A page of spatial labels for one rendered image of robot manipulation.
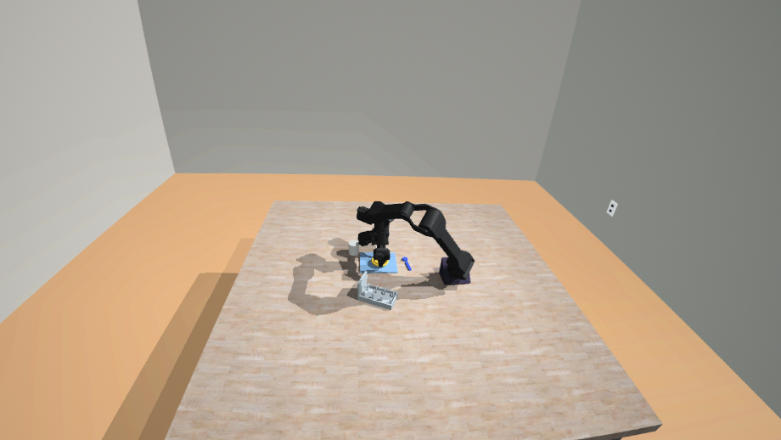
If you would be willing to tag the grey dish rack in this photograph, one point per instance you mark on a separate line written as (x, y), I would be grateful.
(374, 295)

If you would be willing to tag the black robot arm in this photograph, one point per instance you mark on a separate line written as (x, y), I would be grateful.
(433, 224)

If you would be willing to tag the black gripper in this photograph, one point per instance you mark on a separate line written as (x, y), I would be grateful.
(381, 253)

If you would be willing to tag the light blue mat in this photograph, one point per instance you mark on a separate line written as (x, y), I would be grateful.
(366, 264)

